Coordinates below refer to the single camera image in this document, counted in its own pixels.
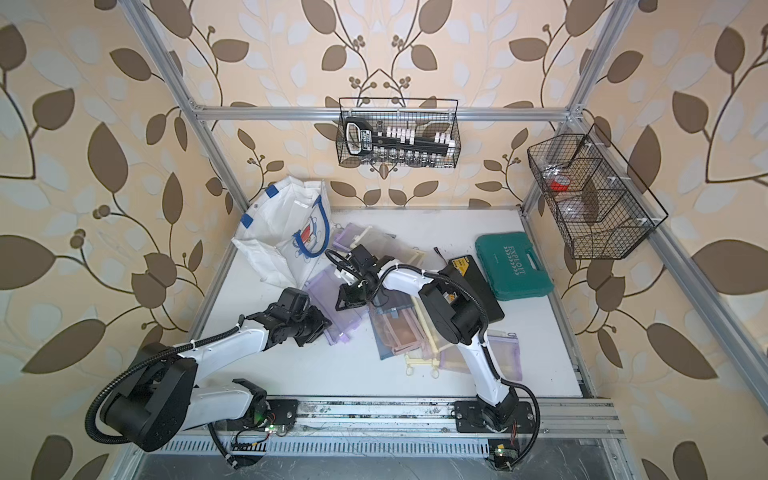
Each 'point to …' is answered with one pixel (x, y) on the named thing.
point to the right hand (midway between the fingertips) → (340, 307)
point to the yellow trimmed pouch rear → (379, 245)
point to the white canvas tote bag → (286, 231)
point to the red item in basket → (560, 183)
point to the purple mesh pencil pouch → (324, 290)
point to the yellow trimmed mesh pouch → (435, 334)
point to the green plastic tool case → (512, 267)
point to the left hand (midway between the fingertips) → (329, 320)
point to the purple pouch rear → (345, 237)
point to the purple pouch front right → (505, 347)
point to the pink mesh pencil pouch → (397, 325)
